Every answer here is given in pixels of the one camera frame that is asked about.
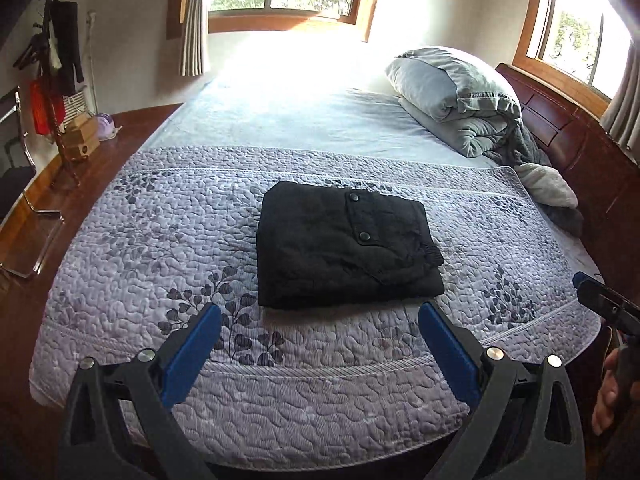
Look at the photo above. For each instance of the black pants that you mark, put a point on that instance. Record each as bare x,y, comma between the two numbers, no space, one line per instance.
320,250

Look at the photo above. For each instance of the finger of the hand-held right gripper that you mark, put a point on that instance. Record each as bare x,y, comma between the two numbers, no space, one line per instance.
607,300

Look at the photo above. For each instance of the dark grey blanket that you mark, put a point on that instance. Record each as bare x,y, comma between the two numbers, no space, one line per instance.
532,147

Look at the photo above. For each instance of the light blue bed sheet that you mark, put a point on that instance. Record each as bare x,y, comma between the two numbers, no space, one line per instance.
300,120

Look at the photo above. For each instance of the white fluffy blanket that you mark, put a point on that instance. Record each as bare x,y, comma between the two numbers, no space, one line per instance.
547,185

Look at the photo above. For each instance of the grey curtain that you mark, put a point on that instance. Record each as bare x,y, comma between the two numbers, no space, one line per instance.
622,110
195,25

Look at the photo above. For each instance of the red hanging bag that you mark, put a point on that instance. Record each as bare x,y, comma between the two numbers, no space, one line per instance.
44,105

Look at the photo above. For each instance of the wooden coat rack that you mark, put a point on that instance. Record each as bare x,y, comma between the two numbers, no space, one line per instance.
62,140

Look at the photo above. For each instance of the cardboard box with round mark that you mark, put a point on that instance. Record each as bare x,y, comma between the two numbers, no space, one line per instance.
82,147

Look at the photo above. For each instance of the person's right hand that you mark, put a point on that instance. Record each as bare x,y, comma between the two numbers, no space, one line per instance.
607,395

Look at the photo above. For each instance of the small purple appliance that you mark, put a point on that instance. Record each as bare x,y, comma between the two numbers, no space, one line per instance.
107,127

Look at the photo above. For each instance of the black chair with chrome frame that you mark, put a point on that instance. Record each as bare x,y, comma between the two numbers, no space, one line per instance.
15,180

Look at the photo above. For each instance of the wooden headboard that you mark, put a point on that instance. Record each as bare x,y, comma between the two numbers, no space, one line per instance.
575,135

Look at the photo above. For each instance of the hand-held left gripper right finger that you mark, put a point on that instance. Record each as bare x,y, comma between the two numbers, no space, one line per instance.
447,355

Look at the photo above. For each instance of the grey folded comforter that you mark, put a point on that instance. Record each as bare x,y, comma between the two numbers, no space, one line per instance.
435,85

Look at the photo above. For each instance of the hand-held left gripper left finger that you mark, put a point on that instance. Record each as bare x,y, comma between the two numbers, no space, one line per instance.
192,355

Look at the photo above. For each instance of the black hanging garment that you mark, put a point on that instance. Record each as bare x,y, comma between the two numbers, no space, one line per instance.
67,40

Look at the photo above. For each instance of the grey quilted bedspread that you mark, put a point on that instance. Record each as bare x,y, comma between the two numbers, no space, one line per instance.
150,240

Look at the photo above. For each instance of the narrow wooden framed window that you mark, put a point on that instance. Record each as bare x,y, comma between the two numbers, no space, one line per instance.
570,25

